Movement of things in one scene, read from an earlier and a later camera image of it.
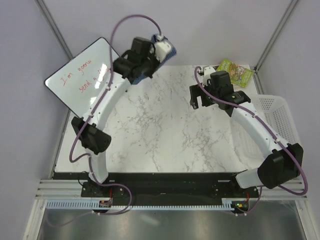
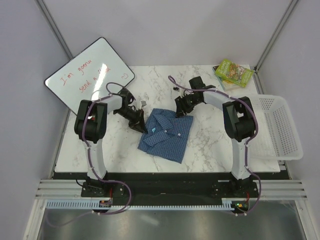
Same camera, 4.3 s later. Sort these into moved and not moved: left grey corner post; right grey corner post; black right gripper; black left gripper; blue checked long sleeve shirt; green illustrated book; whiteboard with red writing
Moved: blue checked long sleeve shirt; black left gripper; black right gripper
Not moved: green illustrated book; left grey corner post; right grey corner post; whiteboard with red writing
